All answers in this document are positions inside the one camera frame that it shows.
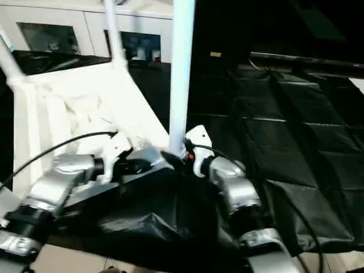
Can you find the white plastic table top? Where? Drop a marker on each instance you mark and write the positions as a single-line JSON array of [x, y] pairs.
[[57, 113]]

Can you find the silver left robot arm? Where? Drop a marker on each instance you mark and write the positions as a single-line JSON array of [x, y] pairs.
[[51, 185]]

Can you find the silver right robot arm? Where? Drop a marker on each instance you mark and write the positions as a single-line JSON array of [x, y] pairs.
[[241, 193]]

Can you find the black glossy mat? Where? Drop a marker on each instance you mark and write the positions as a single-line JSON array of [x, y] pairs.
[[284, 142]]

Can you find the dark brown rounded object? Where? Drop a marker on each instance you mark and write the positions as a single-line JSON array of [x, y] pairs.
[[113, 270]]

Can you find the small white cup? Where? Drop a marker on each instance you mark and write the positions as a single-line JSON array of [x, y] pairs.
[[156, 55]]

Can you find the small yellow label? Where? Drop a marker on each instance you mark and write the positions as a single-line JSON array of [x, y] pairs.
[[215, 54]]

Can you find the black flat monitor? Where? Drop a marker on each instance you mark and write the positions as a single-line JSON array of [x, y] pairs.
[[298, 61]]

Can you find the white glass door cabinet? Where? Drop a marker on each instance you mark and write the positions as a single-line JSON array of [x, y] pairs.
[[57, 14]]

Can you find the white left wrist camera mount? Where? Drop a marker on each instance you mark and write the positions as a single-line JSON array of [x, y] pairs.
[[116, 145]]

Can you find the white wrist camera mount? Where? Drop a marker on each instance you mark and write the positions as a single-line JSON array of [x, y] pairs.
[[116, 145], [199, 136]]

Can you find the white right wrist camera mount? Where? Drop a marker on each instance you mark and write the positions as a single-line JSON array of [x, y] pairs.
[[199, 136]]

